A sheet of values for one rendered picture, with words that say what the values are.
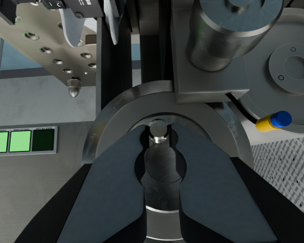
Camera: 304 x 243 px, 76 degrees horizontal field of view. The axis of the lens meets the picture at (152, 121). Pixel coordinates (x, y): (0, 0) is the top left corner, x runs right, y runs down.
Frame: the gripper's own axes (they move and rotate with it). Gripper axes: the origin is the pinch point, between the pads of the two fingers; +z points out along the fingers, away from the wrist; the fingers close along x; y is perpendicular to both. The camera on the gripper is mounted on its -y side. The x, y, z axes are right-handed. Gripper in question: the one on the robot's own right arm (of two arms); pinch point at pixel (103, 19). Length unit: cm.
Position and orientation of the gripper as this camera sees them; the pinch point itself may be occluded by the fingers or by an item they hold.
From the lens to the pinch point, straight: 25.6
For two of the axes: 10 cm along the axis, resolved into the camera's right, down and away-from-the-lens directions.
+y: 0.5, 9.8, -2.0
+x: 10.0, -0.5, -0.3
